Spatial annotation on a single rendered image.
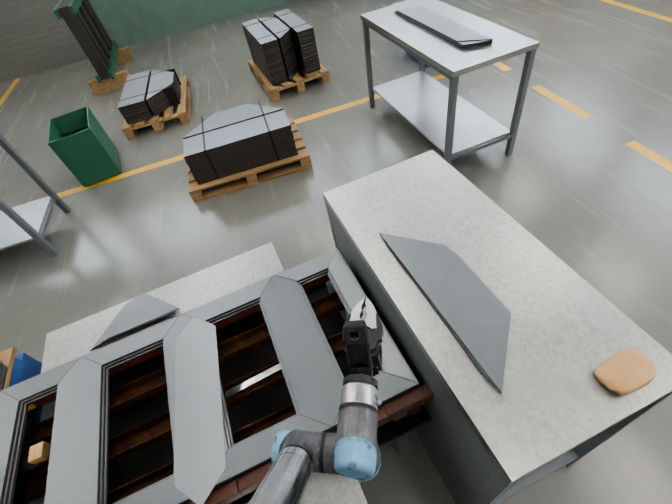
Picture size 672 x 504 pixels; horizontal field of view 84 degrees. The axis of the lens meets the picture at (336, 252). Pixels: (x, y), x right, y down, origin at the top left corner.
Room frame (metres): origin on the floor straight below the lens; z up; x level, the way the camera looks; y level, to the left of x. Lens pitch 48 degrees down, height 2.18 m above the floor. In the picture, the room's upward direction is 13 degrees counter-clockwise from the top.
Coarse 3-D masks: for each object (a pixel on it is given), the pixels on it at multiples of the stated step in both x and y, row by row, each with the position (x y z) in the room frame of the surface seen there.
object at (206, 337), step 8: (192, 336) 0.91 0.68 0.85; (200, 336) 0.90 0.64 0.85; (208, 336) 0.89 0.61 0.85; (216, 336) 0.88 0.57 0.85; (176, 344) 0.89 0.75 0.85; (184, 344) 0.88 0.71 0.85; (192, 344) 0.87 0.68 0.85; (200, 344) 0.86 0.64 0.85; (208, 344) 0.85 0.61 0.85; (176, 352) 0.85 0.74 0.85; (184, 352) 0.84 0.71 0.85
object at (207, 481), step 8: (216, 472) 0.36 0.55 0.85; (192, 480) 0.36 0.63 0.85; (200, 480) 0.35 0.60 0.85; (208, 480) 0.34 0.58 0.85; (216, 480) 0.34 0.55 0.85; (176, 488) 0.34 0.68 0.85; (184, 488) 0.34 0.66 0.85; (192, 488) 0.33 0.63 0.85; (200, 488) 0.33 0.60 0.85; (208, 488) 0.32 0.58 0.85; (192, 496) 0.31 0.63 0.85; (200, 496) 0.30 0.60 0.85
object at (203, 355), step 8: (216, 344) 0.84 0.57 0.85; (192, 352) 0.83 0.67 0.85; (200, 352) 0.82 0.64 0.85; (208, 352) 0.81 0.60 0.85; (216, 352) 0.80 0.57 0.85; (176, 360) 0.81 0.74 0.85; (184, 360) 0.80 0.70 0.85; (192, 360) 0.79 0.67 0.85; (200, 360) 0.79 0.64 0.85; (208, 360) 0.78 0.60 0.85; (176, 368) 0.78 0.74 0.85; (184, 368) 0.77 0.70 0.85
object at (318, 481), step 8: (312, 472) 0.34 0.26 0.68; (312, 480) 0.31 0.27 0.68; (320, 480) 0.31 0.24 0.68; (328, 480) 0.30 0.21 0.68; (336, 480) 0.29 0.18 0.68; (344, 480) 0.29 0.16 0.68; (352, 480) 0.28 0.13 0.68; (312, 488) 0.29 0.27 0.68; (320, 488) 0.28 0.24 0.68; (328, 488) 0.28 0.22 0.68; (336, 488) 0.27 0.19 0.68; (344, 488) 0.26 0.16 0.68; (352, 488) 0.26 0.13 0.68; (360, 488) 0.25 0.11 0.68; (304, 496) 0.27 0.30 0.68; (312, 496) 0.26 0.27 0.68; (320, 496) 0.26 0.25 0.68; (328, 496) 0.25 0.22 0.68; (336, 496) 0.25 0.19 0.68; (344, 496) 0.24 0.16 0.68; (352, 496) 0.24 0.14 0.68; (360, 496) 0.23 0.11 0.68
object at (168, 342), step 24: (336, 288) 1.00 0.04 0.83; (240, 312) 0.99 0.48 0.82; (264, 312) 0.95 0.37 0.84; (312, 312) 0.90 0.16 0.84; (168, 336) 0.94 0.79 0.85; (120, 360) 0.88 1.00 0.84; (168, 360) 0.82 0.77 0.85; (168, 384) 0.71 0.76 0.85; (288, 384) 0.61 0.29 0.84; (24, 408) 0.77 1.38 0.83
